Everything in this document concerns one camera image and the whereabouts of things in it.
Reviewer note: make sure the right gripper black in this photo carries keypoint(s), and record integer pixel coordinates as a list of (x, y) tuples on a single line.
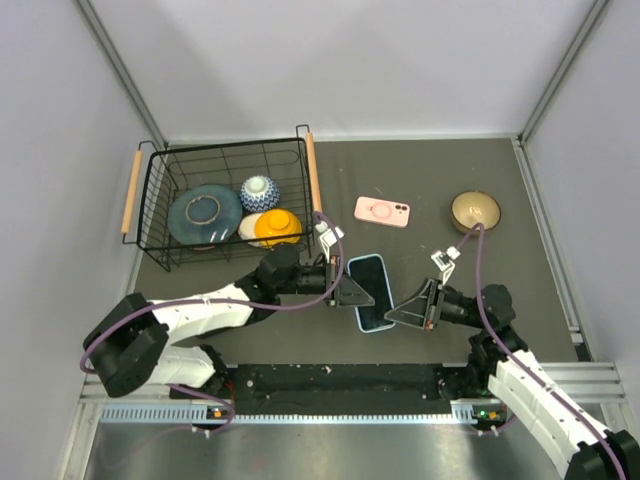
[(424, 309)]

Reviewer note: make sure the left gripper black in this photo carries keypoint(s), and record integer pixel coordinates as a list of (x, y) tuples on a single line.
[(348, 293)]

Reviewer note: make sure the teal smartphone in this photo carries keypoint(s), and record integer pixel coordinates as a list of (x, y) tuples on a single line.
[(371, 292)]

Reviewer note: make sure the light blue phone case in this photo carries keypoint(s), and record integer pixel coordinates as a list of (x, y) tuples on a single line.
[(350, 267)]

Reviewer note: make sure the pink phone case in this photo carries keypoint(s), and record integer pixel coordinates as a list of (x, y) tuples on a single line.
[(382, 212)]

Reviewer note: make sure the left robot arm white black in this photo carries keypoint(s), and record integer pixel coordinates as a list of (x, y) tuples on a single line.
[(138, 342)]

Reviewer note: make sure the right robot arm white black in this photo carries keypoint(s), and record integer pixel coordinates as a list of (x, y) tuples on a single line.
[(501, 365)]

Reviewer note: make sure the yellow bowl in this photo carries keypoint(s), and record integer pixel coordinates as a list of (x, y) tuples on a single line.
[(278, 226)]

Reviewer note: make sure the gold brown bowl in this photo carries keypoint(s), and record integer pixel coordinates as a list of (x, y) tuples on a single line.
[(472, 207)]

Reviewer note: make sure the cream white bowl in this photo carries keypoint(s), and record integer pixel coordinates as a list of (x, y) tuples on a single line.
[(246, 229)]

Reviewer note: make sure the blue white patterned bowl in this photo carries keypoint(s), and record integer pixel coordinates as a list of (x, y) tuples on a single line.
[(259, 194)]

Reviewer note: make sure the dark blue ceramic plate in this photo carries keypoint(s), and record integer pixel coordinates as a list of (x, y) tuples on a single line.
[(208, 214)]

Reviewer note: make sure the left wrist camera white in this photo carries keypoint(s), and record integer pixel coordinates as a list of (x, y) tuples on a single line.
[(329, 237)]

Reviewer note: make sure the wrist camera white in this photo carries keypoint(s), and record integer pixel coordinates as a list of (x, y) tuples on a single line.
[(445, 262), (329, 237)]

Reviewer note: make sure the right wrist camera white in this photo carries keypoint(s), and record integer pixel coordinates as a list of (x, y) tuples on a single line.
[(445, 262)]

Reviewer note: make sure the right wooden basket handle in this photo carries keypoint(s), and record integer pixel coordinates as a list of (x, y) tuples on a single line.
[(313, 172)]

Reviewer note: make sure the wooden basket handle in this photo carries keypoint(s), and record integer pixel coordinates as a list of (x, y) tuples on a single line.
[(131, 192), (313, 172)]

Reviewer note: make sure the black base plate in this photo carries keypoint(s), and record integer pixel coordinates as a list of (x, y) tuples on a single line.
[(348, 388)]

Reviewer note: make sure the black wire basket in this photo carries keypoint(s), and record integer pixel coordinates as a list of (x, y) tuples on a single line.
[(166, 174)]

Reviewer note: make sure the white slotted cable duct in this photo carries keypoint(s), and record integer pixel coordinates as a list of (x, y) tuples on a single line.
[(202, 414)]

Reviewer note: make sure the left wooden basket handle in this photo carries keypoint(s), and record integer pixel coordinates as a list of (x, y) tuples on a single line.
[(131, 192)]

